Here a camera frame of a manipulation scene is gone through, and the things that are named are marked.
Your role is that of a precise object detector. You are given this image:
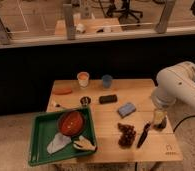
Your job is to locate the yellow banana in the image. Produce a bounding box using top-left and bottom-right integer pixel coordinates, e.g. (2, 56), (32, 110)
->
(73, 136), (96, 151)

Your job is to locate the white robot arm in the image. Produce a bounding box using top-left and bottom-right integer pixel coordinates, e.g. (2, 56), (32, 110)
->
(151, 61), (195, 130)

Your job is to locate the blue cup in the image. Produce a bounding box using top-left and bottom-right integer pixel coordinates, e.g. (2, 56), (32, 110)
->
(101, 74), (113, 88)

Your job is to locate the small metal cup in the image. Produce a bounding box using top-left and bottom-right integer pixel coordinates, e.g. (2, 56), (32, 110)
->
(80, 96), (91, 107)

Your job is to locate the orange filled white cup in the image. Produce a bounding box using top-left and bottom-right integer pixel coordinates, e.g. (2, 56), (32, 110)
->
(77, 72), (90, 88)

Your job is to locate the blue sponge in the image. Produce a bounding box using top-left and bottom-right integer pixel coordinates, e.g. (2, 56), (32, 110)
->
(117, 102), (136, 118)

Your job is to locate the bunch of dark grapes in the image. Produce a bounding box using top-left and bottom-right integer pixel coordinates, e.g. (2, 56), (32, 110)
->
(118, 123), (136, 148)

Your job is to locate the black rectangular block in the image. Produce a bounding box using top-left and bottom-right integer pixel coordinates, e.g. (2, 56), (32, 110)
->
(99, 95), (117, 104)

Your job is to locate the red bowl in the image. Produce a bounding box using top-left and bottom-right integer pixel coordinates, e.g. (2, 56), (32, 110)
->
(58, 111), (85, 137)

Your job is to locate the white crumpled cloth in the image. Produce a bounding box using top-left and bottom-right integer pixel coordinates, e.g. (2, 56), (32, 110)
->
(47, 133), (71, 154)

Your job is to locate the black office chair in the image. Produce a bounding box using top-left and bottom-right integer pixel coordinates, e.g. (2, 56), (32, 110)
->
(106, 0), (143, 22)

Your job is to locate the green plastic tray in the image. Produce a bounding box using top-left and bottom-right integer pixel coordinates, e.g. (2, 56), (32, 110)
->
(28, 107), (97, 166)

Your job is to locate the background wooden table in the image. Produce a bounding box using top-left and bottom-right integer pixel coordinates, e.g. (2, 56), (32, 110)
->
(55, 18), (122, 36)

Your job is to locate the black handled knife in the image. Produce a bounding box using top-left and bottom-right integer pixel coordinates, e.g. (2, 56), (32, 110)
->
(137, 122), (151, 148)

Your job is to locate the black cable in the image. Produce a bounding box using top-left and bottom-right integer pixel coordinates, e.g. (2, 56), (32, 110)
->
(172, 115), (195, 133)

